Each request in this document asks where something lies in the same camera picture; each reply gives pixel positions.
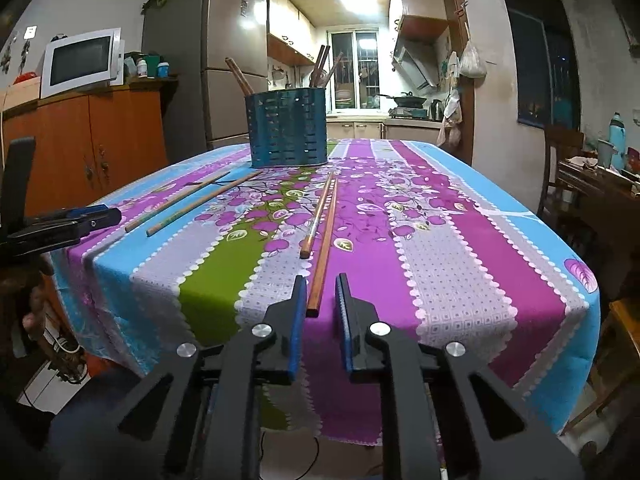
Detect beige lower kitchen cabinets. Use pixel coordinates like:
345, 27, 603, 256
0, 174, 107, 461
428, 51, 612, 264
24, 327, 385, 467
326, 119, 443, 143

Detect wooden stool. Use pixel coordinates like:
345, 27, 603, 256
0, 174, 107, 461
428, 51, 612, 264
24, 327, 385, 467
565, 300, 640, 431

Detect hanging plastic bag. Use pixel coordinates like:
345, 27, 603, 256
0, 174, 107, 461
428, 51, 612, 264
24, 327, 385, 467
458, 22, 488, 79

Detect blue perforated utensil holder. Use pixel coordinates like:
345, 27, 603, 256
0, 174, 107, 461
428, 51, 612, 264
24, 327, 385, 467
244, 87, 328, 170

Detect white microwave oven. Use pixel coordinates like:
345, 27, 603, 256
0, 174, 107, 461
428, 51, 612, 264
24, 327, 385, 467
41, 28, 125, 99

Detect dark wooden dining table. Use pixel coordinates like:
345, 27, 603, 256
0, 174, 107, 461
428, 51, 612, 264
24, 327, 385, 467
555, 157, 640, 281

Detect hanging cloths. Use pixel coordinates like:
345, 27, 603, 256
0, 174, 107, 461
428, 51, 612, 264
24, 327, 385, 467
435, 52, 463, 150

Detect beige box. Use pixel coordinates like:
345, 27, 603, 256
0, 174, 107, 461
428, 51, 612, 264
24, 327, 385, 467
0, 82, 43, 111

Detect wooden cabinet above hood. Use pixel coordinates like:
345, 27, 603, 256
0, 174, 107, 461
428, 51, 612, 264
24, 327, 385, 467
390, 0, 451, 43

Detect kitchen window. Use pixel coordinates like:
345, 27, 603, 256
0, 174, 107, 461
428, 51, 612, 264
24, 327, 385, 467
327, 30, 382, 111

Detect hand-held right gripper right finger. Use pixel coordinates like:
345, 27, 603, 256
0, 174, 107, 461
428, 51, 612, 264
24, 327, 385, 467
334, 272, 587, 480

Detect floral striped tablecloth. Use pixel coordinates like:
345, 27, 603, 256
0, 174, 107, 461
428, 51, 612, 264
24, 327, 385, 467
50, 137, 601, 446

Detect gas stove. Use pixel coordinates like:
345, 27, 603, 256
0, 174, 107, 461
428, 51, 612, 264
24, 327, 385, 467
389, 105, 430, 120

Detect blue water bottle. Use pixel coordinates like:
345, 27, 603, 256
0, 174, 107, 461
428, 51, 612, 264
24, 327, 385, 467
607, 112, 628, 171

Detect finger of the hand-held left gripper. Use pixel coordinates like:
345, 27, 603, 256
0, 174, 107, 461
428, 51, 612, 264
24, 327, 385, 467
7, 207, 123, 252
27, 204, 109, 226

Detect wooden upper kitchen cabinets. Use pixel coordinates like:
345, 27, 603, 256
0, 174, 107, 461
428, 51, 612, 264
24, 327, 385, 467
266, 0, 316, 67

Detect wooden chopstick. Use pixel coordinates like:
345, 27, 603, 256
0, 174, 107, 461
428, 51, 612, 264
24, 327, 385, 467
309, 45, 326, 88
299, 170, 335, 260
225, 58, 249, 97
314, 46, 332, 88
146, 170, 265, 237
306, 177, 340, 317
231, 62, 254, 96
322, 51, 345, 87
124, 171, 232, 233

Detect wooden chair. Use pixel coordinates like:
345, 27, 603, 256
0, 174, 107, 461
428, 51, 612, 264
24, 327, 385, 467
537, 125, 586, 221

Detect dark barred window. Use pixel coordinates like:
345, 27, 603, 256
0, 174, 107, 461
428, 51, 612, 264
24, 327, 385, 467
507, 7, 581, 128

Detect silver refrigerator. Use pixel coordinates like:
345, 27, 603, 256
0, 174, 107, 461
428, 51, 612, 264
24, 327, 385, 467
142, 0, 269, 152

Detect white cable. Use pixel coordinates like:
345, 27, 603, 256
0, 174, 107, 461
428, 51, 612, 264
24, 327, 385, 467
44, 330, 89, 386

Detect person's left hand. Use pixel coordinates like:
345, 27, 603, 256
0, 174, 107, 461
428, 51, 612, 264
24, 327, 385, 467
21, 260, 57, 343

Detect black wok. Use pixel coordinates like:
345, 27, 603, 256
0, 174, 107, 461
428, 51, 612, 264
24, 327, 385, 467
376, 91, 428, 106

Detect orange wooden cabinet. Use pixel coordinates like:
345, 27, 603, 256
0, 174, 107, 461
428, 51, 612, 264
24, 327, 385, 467
0, 77, 179, 211

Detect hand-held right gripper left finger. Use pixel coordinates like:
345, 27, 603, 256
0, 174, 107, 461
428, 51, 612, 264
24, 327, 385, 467
117, 275, 308, 480

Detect person's dark clothed leg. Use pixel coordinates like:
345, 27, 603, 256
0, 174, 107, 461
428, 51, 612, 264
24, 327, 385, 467
45, 365, 171, 480

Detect range hood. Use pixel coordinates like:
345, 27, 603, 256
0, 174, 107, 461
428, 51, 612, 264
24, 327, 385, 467
391, 40, 438, 90

